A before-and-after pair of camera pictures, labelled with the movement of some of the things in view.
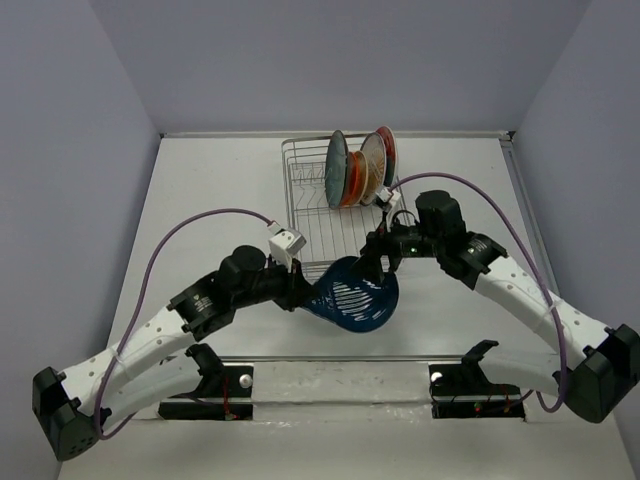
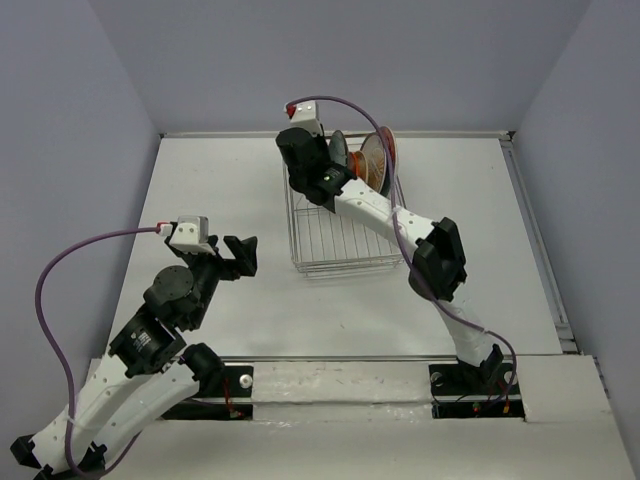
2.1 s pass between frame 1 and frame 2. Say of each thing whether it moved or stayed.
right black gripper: moved
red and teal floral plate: stayed
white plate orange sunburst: stayed
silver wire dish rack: stayed
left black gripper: moved
